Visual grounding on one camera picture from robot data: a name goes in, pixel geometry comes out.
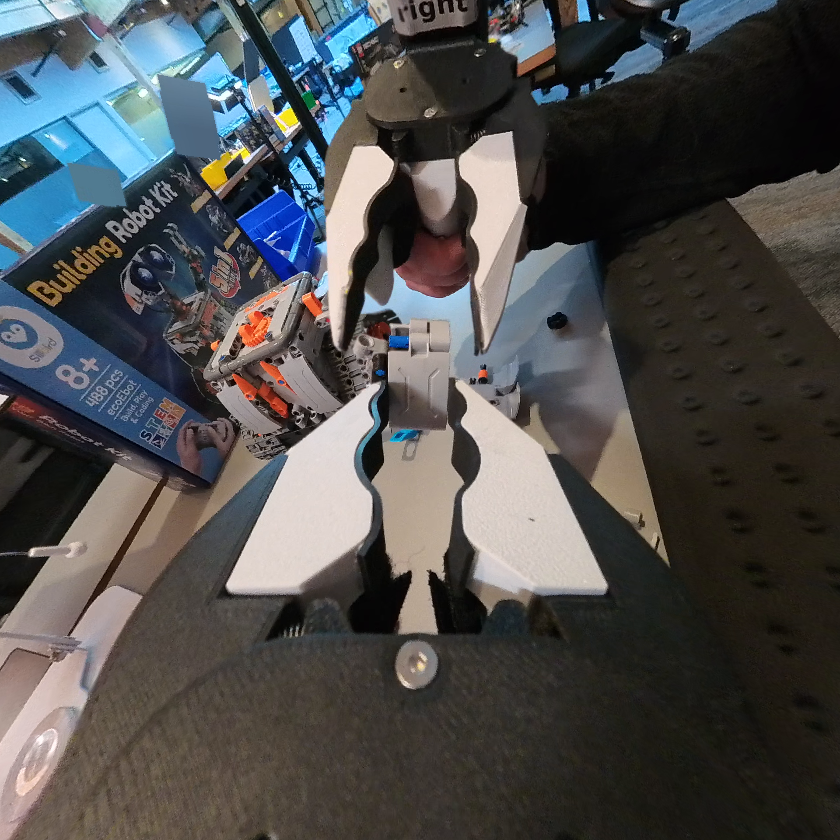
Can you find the black metal pole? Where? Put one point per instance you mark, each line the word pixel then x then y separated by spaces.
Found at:
pixel 276 79

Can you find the grey orange tracked toy robot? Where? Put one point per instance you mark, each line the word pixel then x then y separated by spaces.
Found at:
pixel 269 368

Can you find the small black toy gear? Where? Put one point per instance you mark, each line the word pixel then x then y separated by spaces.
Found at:
pixel 557 320

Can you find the small grey orange toy part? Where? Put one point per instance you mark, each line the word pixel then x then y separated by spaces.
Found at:
pixel 496 394

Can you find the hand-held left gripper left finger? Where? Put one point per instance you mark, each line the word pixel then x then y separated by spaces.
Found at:
pixel 309 525

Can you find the blue robot kit box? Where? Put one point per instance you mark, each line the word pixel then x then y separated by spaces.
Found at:
pixel 118 302

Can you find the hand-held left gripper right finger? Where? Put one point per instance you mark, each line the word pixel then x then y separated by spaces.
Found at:
pixel 532 525

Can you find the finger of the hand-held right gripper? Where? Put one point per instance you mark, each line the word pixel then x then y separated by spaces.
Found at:
pixel 502 210
pixel 357 223

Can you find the blue toy wrench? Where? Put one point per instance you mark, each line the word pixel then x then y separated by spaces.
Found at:
pixel 404 435

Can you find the black office chair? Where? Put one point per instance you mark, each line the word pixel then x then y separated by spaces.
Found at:
pixel 610 46

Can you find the blue plastic bin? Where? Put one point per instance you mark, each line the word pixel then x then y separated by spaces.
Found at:
pixel 282 230

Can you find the person's right hand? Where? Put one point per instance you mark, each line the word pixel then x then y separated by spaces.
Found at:
pixel 433 267

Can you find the yellow plastic bin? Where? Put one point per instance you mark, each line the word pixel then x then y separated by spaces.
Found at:
pixel 221 164

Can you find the white book stand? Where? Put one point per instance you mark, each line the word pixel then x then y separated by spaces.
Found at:
pixel 53 735

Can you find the black perforated mat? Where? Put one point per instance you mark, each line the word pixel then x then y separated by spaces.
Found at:
pixel 735 460

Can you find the light grey toy block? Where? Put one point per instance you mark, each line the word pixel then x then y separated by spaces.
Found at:
pixel 423 381

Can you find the person's right forearm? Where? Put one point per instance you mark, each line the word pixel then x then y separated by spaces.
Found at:
pixel 683 118

